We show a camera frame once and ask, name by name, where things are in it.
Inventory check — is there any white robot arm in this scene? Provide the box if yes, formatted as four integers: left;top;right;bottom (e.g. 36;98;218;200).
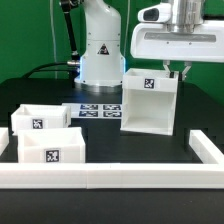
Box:
60;0;224;87

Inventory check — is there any black cable bundle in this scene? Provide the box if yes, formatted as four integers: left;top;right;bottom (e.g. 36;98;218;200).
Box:
21;61;81;80

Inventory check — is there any white rear drawer box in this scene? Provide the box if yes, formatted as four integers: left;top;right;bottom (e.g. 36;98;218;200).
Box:
11;104;71;135

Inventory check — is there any white U-shaped border fence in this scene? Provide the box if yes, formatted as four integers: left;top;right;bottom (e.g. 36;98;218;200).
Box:
0;130;224;189

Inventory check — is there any white drawer cabinet frame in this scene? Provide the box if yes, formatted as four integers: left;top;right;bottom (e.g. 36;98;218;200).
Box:
121;68;179;136

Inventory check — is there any white front drawer box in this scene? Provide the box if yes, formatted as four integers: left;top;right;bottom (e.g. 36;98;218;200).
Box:
17;127;86;163

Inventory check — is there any white drawer box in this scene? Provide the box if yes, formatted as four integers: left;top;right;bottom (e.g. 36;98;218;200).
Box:
11;104;71;135
17;127;86;163

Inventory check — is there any white fiducial marker sheet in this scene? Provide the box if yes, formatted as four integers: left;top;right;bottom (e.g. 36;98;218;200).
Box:
63;103;122;119

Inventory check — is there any white thin cable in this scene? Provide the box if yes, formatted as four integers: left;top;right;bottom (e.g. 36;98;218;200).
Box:
49;0;58;80

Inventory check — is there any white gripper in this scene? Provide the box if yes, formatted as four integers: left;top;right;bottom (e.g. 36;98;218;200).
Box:
130;0;224;81

